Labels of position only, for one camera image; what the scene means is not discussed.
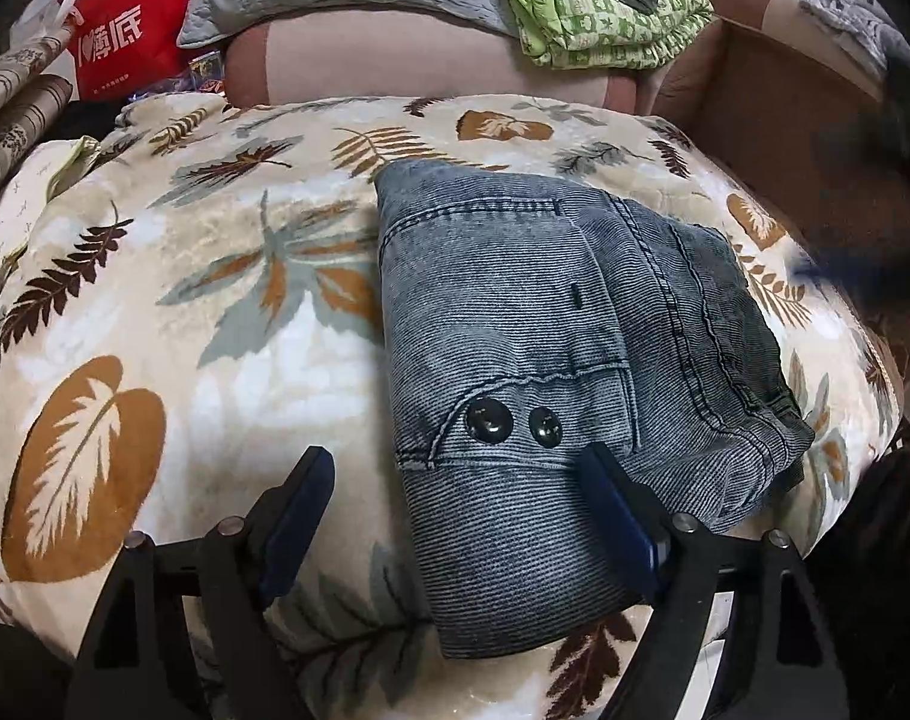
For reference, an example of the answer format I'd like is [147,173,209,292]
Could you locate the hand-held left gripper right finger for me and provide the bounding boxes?
[578,443,855,720]

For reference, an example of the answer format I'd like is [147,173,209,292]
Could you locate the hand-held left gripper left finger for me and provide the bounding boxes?
[65,447,336,720]

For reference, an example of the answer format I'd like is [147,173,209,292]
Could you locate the blue denim pants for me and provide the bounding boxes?
[374,160,816,662]

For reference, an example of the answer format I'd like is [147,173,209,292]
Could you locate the grey patterned cloth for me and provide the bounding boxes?
[798,0,907,47]

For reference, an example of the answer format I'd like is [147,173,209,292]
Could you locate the leaf print blanket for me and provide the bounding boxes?
[0,94,907,720]

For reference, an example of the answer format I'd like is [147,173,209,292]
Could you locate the green patterned cloth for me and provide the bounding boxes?
[468,0,716,74]

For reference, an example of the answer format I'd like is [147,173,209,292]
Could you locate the white patterned sheet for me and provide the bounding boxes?
[0,136,103,335]

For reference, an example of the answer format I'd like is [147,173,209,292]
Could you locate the colourful snack packets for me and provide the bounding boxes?
[187,51,228,95]

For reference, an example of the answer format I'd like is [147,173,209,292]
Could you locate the brown and pink sofa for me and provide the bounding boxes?
[222,0,910,391]

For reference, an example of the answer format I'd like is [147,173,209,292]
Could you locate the beige leaf patterned cloth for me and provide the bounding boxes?
[0,21,79,220]

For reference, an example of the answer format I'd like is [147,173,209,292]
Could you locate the red shopping bag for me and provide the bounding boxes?
[65,0,225,103]

